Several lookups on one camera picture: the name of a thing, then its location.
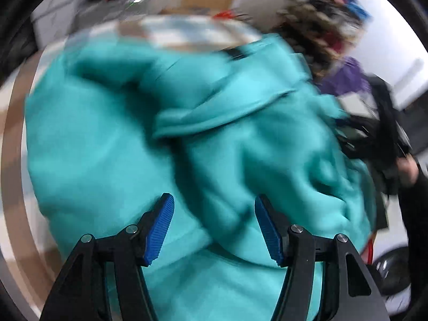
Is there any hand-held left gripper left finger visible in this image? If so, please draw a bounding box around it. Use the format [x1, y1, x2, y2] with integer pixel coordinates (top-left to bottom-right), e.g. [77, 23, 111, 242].
[39, 192, 176, 321]

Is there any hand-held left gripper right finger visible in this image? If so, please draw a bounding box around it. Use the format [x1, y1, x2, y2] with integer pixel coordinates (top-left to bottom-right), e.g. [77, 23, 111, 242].
[254, 194, 390, 321]

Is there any teal zip jacket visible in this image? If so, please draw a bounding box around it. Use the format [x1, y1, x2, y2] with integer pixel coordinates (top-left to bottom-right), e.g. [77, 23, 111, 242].
[25, 35, 378, 321]

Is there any person's right forearm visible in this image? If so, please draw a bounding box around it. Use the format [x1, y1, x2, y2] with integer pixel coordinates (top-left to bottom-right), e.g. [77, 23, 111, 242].
[398, 160, 428, 238]

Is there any person's right hand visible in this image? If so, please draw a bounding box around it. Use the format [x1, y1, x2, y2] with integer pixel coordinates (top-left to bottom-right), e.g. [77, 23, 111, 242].
[397, 155, 419, 186]

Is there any purple bag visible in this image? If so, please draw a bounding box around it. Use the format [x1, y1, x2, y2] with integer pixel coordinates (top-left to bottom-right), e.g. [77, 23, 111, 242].
[318, 57, 372, 97]

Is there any wooden shoe rack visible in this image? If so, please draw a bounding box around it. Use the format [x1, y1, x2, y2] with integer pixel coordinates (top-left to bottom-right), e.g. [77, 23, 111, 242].
[272, 0, 370, 81]

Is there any red plastic bag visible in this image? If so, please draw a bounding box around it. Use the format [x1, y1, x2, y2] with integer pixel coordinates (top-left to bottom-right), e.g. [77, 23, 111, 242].
[214, 9, 244, 19]

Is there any checkered bed blanket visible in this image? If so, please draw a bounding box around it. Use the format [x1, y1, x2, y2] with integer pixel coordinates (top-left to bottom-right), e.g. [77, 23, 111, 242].
[0, 17, 265, 311]

